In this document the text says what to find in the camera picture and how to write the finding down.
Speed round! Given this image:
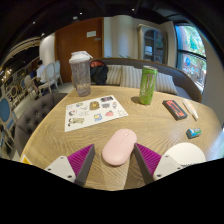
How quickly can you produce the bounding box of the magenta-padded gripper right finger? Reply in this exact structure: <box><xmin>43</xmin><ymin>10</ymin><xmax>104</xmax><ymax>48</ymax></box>
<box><xmin>133</xmin><ymin>142</ymin><xmax>184</xmax><ymax>185</ymax></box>

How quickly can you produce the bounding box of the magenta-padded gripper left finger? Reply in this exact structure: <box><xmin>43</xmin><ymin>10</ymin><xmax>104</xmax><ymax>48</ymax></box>
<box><xmin>44</xmin><ymin>143</ymin><xmax>96</xmax><ymax>187</ymax></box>

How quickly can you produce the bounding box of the pink computer mouse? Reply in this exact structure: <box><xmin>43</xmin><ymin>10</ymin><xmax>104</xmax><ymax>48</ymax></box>
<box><xmin>101</xmin><ymin>128</ymin><xmax>138</xmax><ymax>167</ymax></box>

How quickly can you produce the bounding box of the round white mouse pad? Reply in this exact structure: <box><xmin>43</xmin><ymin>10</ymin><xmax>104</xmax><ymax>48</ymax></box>
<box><xmin>162</xmin><ymin>142</ymin><xmax>207</xmax><ymax>167</ymax></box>

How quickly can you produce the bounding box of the yellow sticker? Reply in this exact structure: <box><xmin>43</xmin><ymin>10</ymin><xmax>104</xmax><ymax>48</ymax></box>
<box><xmin>19</xmin><ymin>153</ymin><xmax>33</xmax><ymax>166</ymax></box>

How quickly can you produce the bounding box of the small teal packet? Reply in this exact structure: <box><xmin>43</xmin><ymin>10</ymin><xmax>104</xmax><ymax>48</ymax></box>
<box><xmin>185</xmin><ymin>127</ymin><xmax>203</xmax><ymax>140</ymax></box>

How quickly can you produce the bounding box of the grey tufted sofa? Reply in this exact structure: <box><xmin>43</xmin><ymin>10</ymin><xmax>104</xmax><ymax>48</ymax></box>
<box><xmin>13</xmin><ymin>92</ymin><xmax>69</xmax><ymax>156</ymax></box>

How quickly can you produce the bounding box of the white sticker sheet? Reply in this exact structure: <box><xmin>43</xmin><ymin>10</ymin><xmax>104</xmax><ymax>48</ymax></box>
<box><xmin>64</xmin><ymin>94</ymin><xmax>129</xmax><ymax>133</ymax></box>

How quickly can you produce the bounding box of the white squeeze tube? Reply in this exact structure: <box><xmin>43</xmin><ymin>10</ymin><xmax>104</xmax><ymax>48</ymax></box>
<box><xmin>181</xmin><ymin>99</ymin><xmax>200</xmax><ymax>121</ymax></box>

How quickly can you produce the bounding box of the group of blue chairs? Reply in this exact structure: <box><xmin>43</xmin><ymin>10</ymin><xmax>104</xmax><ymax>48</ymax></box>
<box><xmin>0</xmin><ymin>96</ymin><xmax>18</xmax><ymax>148</ymax></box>

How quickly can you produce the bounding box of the green drink can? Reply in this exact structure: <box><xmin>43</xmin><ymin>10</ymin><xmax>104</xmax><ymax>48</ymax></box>
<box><xmin>138</xmin><ymin>65</ymin><xmax>159</xmax><ymax>106</ymax></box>

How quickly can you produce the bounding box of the striped cushion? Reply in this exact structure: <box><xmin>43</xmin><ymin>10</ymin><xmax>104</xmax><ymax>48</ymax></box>
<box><xmin>105</xmin><ymin>64</ymin><xmax>124</xmax><ymax>86</ymax></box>
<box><xmin>119</xmin><ymin>65</ymin><xmax>144</xmax><ymax>89</ymax></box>
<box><xmin>155</xmin><ymin>71</ymin><xmax>179</xmax><ymax>96</ymax></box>

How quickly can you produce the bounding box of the curved brown bench sofa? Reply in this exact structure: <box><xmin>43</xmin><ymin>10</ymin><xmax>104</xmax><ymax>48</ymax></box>
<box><xmin>90</xmin><ymin>57</ymin><xmax>203</xmax><ymax>104</ymax></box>

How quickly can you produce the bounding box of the clear shaker bottle white lid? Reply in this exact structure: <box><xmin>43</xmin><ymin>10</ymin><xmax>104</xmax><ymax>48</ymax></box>
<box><xmin>68</xmin><ymin>50</ymin><xmax>94</xmax><ymax>98</ymax></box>

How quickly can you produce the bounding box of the group of white chairs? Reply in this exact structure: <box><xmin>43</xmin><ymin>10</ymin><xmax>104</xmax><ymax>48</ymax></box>
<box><xmin>23</xmin><ymin>59</ymin><xmax>64</xmax><ymax>98</ymax></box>

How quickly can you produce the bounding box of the person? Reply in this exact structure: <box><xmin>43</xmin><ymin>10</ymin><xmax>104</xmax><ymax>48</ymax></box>
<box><xmin>29</xmin><ymin>59</ymin><xmax>48</xmax><ymax>88</ymax></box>

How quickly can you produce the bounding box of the black backpack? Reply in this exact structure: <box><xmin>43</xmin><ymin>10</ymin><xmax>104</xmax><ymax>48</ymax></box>
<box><xmin>89</xmin><ymin>59</ymin><xmax>110</xmax><ymax>86</ymax></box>

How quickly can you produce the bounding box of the dark-framed window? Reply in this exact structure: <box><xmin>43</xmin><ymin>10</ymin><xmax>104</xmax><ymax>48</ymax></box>
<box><xmin>174</xmin><ymin>23</ymin><xmax>208</xmax><ymax>94</ymax></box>

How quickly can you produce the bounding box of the arched glass cabinet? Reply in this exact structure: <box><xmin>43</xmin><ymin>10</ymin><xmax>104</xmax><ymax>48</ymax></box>
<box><xmin>137</xmin><ymin>23</ymin><xmax>168</xmax><ymax>65</ymax></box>

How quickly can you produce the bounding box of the brown wooden door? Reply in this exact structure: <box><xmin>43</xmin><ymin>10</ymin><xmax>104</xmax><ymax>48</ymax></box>
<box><xmin>54</xmin><ymin>17</ymin><xmax>105</xmax><ymax>84</ymax></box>

